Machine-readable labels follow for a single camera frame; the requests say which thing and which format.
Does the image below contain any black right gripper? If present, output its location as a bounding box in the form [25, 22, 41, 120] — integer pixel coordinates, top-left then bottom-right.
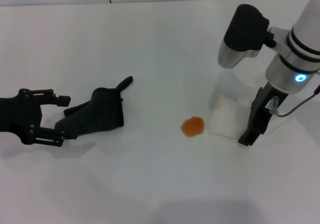
[237, 82, 289, 148]

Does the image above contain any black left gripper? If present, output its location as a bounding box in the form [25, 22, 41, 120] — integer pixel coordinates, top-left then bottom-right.
[0, 88, 72, 148]

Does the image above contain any white paper cup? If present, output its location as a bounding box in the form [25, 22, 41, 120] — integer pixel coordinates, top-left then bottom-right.
[208, 95, 251, 141]

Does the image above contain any dark blue rag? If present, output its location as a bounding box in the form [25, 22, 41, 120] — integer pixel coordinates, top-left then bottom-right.
[54, 75, 134, 140]

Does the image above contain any orange liquid stain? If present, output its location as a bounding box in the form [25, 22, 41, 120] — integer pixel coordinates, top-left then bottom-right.
[180, 116, 206, 138]

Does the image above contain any right wrist thin cable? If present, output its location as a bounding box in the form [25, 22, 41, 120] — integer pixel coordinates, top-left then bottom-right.
[266, 83, 320, 119]

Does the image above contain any right wrist camera housing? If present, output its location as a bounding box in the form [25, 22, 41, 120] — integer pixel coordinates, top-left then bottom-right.
[217, 4, 276, 70]

